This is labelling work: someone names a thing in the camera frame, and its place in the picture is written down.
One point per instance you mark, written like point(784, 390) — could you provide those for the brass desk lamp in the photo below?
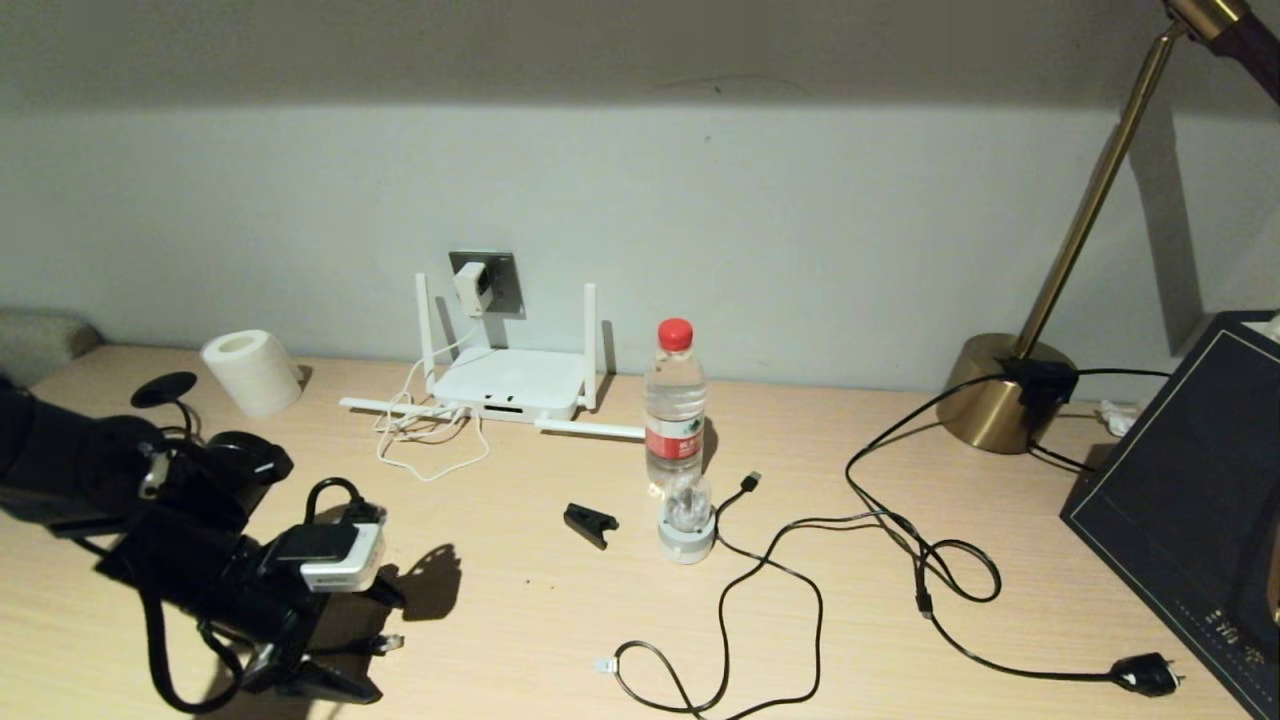
point(990, 400)

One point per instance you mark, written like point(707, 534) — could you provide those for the small white crumpled item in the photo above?
point(1115, 418)

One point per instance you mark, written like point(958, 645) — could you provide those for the grey cushion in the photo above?
point(40, 340)

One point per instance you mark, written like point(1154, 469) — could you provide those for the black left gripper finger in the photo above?
point(385, 595)
point(320, 685)

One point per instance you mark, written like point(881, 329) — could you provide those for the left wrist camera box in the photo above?
point(330, 560)

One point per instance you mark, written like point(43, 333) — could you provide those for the grey wall socket plate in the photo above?
point(505, 285)

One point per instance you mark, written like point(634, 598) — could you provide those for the white toilet paper roll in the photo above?
point(255, 378)

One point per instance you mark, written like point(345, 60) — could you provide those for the white router with antennas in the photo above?
point(510, 380)

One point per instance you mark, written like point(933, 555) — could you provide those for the water bottle red cap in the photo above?
point(675, 400)

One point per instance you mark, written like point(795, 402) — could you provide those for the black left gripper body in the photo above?
point(220, 590)

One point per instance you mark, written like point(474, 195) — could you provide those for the small black clip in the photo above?
point(588, 523)

